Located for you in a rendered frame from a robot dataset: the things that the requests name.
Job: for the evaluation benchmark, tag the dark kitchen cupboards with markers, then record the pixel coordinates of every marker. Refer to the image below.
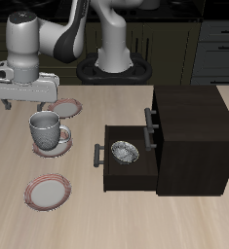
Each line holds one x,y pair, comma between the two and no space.
171,48

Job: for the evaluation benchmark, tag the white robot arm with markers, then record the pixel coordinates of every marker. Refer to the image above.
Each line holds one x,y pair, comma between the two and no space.
112,39

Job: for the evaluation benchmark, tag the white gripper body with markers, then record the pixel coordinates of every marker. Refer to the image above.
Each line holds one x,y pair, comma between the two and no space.
25,90

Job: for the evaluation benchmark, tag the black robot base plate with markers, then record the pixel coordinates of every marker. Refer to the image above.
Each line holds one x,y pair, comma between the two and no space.
86,73

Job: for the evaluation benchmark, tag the red-rimmed white plate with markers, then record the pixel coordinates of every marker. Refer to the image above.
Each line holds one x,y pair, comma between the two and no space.
47,192
64,108
59,148

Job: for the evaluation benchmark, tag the white porcelain mug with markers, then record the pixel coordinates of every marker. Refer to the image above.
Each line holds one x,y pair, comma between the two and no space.
46,132

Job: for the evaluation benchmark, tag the patterned grey bowl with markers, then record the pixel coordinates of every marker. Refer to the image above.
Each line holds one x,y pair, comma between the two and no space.
124,151

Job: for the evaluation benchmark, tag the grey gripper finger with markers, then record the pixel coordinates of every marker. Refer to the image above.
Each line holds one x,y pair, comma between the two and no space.
41,106
7,104

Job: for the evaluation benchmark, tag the dark wooden cabinet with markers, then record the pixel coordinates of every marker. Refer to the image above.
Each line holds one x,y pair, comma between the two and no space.
190,142

